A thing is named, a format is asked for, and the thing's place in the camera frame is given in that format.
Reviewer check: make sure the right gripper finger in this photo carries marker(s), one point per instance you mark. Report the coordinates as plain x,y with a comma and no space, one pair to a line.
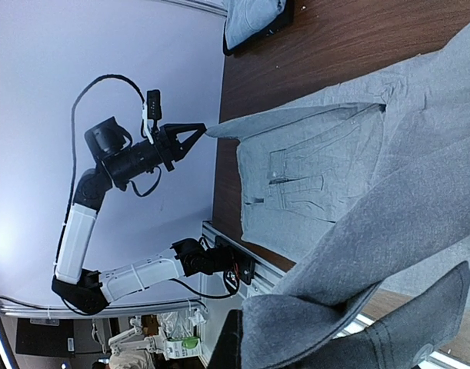
227,351

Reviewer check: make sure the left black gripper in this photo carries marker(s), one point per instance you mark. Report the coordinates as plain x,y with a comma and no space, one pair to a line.
174,141

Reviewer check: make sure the grey polo shirt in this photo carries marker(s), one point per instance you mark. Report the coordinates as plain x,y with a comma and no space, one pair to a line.
359,181

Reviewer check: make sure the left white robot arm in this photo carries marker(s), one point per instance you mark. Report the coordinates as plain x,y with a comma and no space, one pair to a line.
99,262

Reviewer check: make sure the background lab clutter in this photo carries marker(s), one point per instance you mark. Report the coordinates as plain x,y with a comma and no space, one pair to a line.
35,343

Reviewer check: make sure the front aluminium rail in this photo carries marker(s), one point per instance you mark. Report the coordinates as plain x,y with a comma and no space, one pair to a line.
258,277

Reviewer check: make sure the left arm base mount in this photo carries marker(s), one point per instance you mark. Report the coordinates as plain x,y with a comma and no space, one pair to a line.
234,269

